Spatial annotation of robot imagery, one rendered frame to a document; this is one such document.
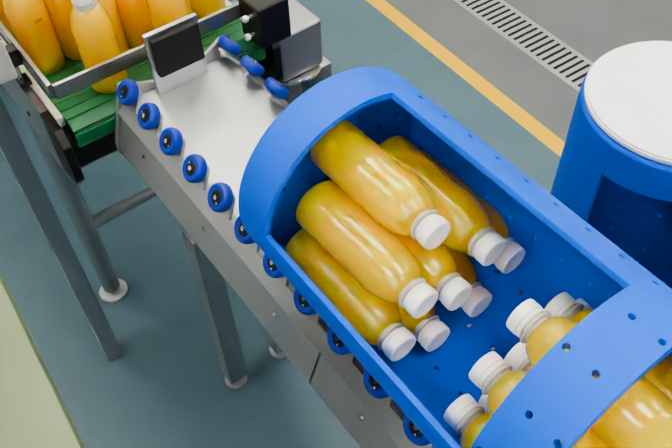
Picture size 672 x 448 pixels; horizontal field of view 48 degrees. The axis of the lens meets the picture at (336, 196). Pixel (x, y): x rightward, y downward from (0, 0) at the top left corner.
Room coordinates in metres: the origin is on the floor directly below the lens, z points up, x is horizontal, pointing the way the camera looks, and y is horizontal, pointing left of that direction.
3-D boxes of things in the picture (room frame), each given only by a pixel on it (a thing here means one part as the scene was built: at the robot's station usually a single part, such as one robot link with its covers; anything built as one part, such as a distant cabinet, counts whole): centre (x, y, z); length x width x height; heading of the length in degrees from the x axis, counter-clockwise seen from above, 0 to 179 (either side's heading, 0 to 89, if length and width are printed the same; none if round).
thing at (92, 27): (1.09, 0.41, 0.99); 0.07 x 0.07 x 0.18
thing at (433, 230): (0.52, -0.11, 1.15); 0.04 x 0.02 x 0.04; 126
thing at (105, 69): (1.11, 0.31, 0.96); 0.40 x 0.01 x 0.03; 125
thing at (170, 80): (1.05, 0.26, 0.99); 0.10 x 0.02 x 0.12; 125
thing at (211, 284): (0.95, 0.28, 0.31); 0.06 x 0.06 x 0.63; 35
